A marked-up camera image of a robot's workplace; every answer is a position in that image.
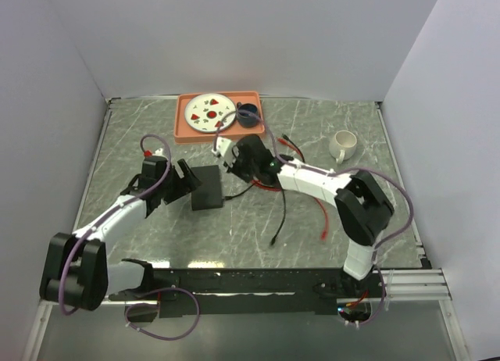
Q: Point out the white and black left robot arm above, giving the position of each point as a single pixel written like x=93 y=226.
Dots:
x=77 y=274

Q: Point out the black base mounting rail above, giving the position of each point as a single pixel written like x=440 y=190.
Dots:
x=220 y=291

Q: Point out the black network switch box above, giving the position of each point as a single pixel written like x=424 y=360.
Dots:
x=209 y=195

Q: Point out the white strawberry pattern plate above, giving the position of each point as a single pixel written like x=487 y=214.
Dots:
x=208 y=113

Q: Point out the white ceramic mug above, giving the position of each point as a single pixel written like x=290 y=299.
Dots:
x=343 y=145

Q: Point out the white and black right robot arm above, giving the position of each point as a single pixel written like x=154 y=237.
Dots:
x=363 y=208

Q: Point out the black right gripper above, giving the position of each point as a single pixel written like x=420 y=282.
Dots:
x=233 y=169

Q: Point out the dark blue mug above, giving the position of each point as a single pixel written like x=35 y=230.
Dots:
x=246 y=114

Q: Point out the salmon pink tray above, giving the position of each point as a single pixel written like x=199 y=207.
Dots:
x=184 y=134

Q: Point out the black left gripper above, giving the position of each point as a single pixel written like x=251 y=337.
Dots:
x=185 y=184

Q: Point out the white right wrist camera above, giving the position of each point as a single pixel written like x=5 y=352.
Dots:
x=223 y=150

